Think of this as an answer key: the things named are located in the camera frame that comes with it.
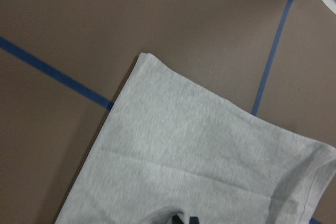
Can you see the grey cartoon print t-shirt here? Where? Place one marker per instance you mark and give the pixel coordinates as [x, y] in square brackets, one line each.
[171, 147]

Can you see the brown paper table cover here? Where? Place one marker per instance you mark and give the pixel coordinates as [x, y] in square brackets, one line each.
[47, 129]

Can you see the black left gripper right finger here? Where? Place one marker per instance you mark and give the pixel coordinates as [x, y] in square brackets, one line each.
[194, 220]

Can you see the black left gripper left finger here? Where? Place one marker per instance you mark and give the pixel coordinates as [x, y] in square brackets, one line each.
[176, 220]

